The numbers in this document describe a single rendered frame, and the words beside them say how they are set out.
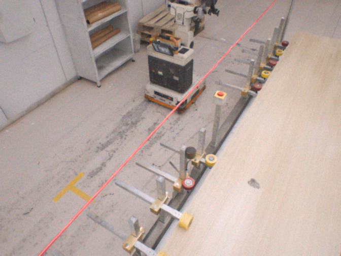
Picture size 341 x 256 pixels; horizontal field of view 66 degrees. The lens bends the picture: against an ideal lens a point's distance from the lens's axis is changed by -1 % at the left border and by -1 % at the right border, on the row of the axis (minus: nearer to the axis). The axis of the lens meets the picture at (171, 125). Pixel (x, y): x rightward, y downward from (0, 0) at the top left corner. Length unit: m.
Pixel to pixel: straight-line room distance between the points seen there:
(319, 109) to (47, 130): 3.03
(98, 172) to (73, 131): 0.78
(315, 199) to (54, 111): 3.27
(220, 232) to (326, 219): 0.61
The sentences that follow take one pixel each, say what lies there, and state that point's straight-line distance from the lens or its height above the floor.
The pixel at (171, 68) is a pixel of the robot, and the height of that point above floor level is 0.61.
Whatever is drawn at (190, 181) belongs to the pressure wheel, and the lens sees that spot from 1.75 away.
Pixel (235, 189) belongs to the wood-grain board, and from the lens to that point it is 1.75.
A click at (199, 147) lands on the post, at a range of 1.88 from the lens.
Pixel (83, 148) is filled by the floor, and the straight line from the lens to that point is 3.32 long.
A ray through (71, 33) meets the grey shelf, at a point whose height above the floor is 0.78.
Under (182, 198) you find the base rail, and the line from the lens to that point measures 1.92.
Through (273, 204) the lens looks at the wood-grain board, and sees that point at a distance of 1.76.
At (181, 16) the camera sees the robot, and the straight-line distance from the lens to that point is 3.36.
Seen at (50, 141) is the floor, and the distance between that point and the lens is 3.55.
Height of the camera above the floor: 2.34
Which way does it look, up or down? 43 degrees down
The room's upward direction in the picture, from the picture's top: 1 degrees counter-clockwise
